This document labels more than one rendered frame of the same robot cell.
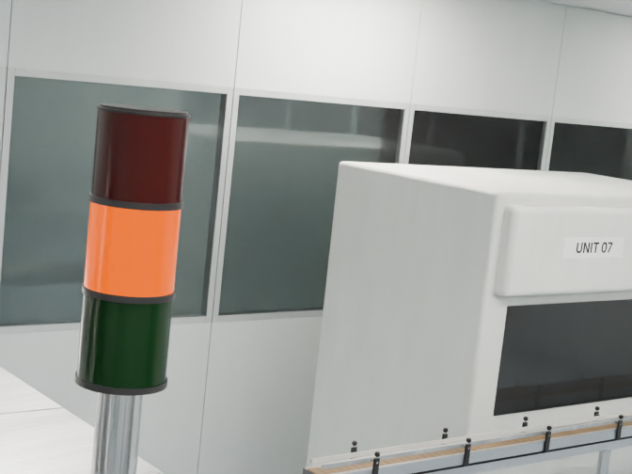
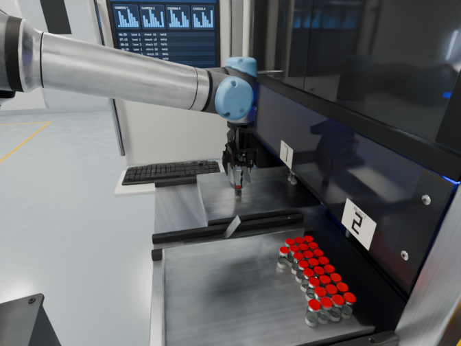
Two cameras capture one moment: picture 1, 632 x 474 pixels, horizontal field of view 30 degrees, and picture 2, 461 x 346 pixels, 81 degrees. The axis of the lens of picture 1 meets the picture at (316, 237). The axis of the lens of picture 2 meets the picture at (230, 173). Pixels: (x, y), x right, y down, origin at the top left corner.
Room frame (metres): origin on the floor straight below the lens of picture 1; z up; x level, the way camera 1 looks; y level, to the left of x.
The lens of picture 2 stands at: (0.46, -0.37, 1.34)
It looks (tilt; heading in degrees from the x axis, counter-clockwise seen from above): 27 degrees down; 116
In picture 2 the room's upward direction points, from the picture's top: straight up
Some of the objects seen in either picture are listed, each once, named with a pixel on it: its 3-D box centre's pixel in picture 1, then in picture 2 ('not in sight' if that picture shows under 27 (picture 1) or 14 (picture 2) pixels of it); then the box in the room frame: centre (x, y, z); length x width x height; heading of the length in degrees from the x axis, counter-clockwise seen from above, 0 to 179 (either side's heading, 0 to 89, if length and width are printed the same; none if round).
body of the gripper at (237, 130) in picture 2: not in sight; (241, 143); (0.18, 0.27, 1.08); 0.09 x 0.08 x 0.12; 128
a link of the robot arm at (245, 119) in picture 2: not in sight; (241, 113); (0.18, 0.28, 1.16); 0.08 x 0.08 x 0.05
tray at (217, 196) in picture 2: not in sight; (255, 192); (0.21, 0.33, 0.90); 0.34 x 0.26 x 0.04; 38
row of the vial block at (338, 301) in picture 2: not in sight; (314, 274); (0.44, 0.07, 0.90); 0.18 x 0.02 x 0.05; 128
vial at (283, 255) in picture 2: not in sight; (283, 257); (0.37, 0.09, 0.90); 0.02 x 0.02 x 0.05
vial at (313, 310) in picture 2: not in sight; (313, 312); (0.45, -0.02, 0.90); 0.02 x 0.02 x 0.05
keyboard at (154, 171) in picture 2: not in sight; (173, 171); (-0.21, 0.46, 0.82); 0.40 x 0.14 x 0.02; 35
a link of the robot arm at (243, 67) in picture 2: not in sight; (239, 82); (0.18, 0.27, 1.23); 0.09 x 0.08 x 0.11; 51
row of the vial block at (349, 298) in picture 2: not in sight; (324, 272); (0.46, 0.08, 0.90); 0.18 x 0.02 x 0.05; 128
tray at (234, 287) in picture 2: not in sight; (252, 287); (0.33, -0.01, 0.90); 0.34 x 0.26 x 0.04; 38
